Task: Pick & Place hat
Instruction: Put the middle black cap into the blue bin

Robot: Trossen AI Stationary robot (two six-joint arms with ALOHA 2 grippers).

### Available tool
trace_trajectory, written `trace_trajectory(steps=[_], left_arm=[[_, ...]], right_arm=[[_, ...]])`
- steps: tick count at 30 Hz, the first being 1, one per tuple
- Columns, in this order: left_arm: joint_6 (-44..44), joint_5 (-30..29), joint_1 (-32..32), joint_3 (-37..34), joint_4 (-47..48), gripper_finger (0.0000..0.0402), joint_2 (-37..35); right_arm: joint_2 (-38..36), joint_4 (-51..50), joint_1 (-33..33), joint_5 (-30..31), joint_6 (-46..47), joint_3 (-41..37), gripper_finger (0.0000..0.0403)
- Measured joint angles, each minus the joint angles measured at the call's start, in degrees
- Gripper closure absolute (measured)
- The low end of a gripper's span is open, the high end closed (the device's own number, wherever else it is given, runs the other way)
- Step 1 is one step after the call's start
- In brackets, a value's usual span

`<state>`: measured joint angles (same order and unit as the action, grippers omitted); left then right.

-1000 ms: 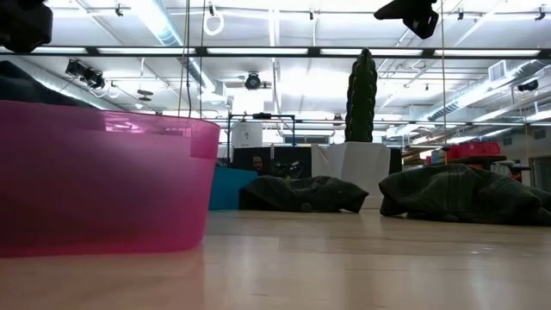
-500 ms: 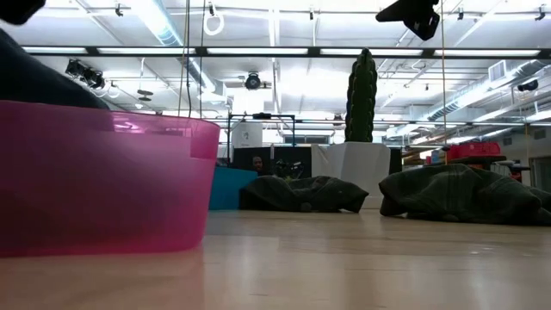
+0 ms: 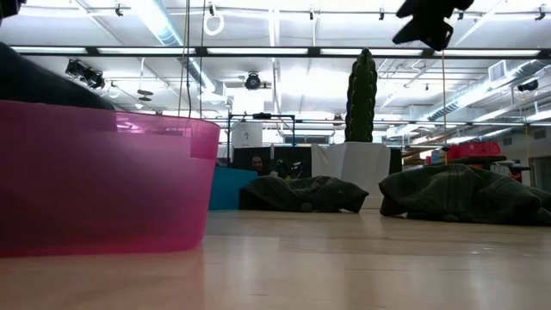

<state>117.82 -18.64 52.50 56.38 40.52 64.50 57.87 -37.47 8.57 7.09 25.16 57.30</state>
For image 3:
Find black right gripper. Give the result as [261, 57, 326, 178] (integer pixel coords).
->
[391, 0, 474, 46]

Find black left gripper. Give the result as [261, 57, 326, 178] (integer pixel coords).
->
[0, 0, 28, 19]

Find navy denim cap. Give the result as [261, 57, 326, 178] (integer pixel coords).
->
[0, 41, 118, 111]

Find dark green knit beanie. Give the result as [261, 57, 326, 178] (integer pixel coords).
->
[238, 175, 370, 214]
[378, 163, 551, 227]

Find tall green cactus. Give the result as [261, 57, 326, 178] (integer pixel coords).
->
[344, 46, 379, 143]

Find white air vent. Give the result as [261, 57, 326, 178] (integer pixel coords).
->
[488, 59, 508, 83]

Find black ceiling spotlights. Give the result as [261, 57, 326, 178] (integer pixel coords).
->
[64, 59, 107, 90]

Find black rig bar with lights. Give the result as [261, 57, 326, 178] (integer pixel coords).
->
[0, 45, 551, 60]

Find black ceiling fixture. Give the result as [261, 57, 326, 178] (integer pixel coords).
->
[517, 78, 540, 93]

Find red plastic crate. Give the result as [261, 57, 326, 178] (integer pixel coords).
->
[446, 141, 502, 162]

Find white plant pot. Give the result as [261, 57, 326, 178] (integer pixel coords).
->
[310, 141, 392, 210]

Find dark background table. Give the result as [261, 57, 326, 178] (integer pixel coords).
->
[447, 154, 533, 173]

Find black partition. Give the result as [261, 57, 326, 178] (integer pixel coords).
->
[232, 146, 313, 178]

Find white banner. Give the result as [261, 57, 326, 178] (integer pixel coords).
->
[231, 122, 264, 150]

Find pink plastic bin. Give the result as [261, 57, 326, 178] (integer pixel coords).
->
[0, 99, 221, 258]

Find blue plastic bin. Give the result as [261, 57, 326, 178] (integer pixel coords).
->
[208, 166, 259, 211]

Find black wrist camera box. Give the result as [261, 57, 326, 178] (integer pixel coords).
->
[424, 21, 455, 52]

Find yellow hanging cord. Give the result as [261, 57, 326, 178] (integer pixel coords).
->
[441, 50, 449, 164]

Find black overhead camera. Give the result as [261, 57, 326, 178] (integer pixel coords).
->
[244, 71, 263, 91]

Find black metal frame stand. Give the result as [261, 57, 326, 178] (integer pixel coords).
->
[226, 112, 297, 167]

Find white cable ring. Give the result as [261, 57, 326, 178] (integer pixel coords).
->
[202, 10, 226, 37]

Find black hanging cable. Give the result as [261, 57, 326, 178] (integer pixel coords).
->
[184, 0, 194, 120]

